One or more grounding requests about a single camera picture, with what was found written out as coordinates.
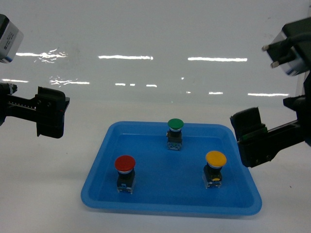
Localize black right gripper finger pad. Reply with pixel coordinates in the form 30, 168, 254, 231
230, 107, 278, 167

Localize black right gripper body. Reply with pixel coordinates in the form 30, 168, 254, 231
269, 75, 311, 155

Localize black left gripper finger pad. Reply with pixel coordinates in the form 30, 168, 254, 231
35, 87, 70, 139

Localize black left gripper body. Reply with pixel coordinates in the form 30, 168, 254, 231
0, 83, 38, 125

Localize yellow mushroom push button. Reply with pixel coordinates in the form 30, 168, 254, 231
202, 150, 227, 188

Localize red mushroom push button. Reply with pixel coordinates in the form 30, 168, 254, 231
114, 155, 136, 194

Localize green mushroom push button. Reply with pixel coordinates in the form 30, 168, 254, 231
166, 118, 184, 150

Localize blue plastic tray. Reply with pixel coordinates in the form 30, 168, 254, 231
81, 121, 262, 217

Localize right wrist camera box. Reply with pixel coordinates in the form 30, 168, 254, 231
262, 17, 311, 76

